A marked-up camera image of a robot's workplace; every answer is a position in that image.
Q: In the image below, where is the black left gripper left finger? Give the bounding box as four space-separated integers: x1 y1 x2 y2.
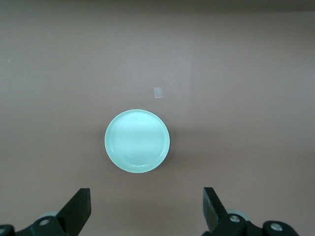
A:
0 188 92 236

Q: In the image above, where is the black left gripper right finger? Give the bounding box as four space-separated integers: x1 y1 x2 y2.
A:
201 187 300 236

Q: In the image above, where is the light green round plate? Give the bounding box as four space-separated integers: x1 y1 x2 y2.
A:
104 109 171 174

